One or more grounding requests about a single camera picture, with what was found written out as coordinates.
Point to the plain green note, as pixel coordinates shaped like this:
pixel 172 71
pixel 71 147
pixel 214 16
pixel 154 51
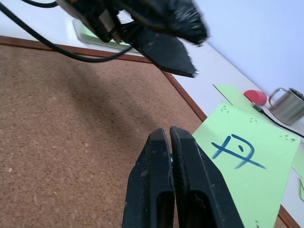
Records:
pixel 231 93
pixel 299 164

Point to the cork board with wooden frame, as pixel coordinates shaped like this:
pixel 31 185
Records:
pixel 71 130

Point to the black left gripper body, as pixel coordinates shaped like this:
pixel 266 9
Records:
pixel 92 16

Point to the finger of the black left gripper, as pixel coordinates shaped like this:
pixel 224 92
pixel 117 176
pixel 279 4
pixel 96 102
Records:
pixel 175 19
pixel 168 54

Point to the red cylinder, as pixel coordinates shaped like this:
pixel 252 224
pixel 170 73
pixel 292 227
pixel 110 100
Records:
pixel 256 97

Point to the green note in box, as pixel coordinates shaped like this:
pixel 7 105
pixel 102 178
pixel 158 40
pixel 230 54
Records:
pixel 89 35

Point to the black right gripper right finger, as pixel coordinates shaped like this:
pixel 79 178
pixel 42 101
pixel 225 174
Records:
pixel 204 190

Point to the clear plastic box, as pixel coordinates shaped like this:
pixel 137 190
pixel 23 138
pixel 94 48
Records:
pixel 82 38

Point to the green note with blue drawing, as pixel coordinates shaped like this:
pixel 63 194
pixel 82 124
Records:
pixel 249 180

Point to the stainless steel mug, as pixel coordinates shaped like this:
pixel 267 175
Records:
pixel 288 109

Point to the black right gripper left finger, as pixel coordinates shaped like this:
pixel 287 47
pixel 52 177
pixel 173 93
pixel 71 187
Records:
pixel 148 190

